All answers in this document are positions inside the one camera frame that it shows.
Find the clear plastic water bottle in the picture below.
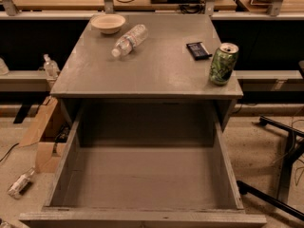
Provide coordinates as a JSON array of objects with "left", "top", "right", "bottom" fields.
[{"left": 111, "top": 24, "right": 148, "bottom": 58}]

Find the black stand base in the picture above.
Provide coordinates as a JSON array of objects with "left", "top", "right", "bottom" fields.
[{"left": 237, "top": 116, "right": 304, "bottom": 221}]

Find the grey drawer cabinet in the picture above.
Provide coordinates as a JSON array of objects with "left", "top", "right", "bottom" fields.
[{"left": 51, "top": 13, "right": 243, "bottom": 126}]

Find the green soda can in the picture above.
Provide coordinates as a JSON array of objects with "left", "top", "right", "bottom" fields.
[{"left": 209, "top": 43, "right": 238, "bottom": 86}]

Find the dark blue snack packet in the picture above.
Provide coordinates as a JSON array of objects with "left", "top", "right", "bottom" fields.
[{"left": 186, "top": 42, "right": 212, "bottom": 61}]

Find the black cable on floor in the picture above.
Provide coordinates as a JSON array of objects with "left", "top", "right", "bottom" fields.
[{"left": 0, "top": 142, "right": 21, "bottom": 163}]

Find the grey top drawer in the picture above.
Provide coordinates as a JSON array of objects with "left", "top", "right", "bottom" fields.
[{"left": 20, "top": 104, "right": 266, "bottom": 228}]

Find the beige paper bowl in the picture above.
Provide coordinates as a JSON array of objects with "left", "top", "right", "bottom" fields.
[{"left": 91, "top": 14, "right": 125, "bottom": 34}]

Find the brown cardboard box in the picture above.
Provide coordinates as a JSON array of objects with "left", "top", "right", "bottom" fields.
[{"left": 20, "top": 97, "right": 66, "bottom": 173}]

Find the clear bottle on shelf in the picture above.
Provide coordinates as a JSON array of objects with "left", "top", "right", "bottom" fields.
[{"left": 44, "top": 54, "right": 60, "bottom": 79}]

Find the clear bottle on floor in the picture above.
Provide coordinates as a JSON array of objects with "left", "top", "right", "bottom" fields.
[{"left": 8, "top": 167, "right": 35, "bottom": 199}]

